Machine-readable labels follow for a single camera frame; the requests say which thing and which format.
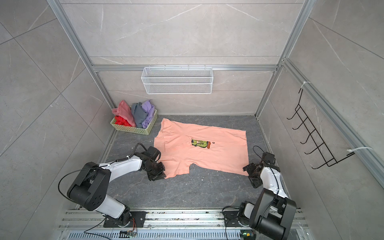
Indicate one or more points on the green plastic laundry basket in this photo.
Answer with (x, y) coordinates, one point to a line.
(140, 131)

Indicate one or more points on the grey t-shirt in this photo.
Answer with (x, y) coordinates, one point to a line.
(139, 114)

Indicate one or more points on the purple t-shirt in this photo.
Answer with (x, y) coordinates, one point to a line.
(149, 109)

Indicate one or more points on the aluminium frame corner post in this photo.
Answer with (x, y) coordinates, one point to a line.
(63, 19)
(307, 8)

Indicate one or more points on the white wire mesh basket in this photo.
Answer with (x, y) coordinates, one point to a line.
(177, 80)

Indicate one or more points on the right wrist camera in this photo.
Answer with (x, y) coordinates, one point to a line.
(268, 158)

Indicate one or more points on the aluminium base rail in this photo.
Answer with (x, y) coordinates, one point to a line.
(160, 224)

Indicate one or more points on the pink t-shirt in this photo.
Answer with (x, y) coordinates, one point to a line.
(124, 111)

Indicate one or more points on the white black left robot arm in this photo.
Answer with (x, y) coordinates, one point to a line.
(89, 189)

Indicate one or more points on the aluminium frame corner post left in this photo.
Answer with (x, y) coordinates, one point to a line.
(63, 19)

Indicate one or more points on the aluminium frame corner post right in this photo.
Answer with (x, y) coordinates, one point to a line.
(307, 8)

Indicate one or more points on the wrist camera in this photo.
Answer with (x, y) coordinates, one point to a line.
(153, 153)
(268, 158)

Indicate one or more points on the black wire hook rack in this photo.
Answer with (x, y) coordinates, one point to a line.
(314, 135)

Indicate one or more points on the red t-shirt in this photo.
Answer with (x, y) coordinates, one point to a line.
(121, 121)

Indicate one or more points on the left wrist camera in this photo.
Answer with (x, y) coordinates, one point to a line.
(153, 153)

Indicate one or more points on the peach printed t-shirt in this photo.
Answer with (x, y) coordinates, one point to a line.
(182, 145)

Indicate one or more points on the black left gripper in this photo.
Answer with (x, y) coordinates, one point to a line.
(160, 175)

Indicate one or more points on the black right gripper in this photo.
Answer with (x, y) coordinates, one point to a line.
(250, 167)

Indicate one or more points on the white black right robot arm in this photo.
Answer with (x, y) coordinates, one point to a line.
(273, 213)

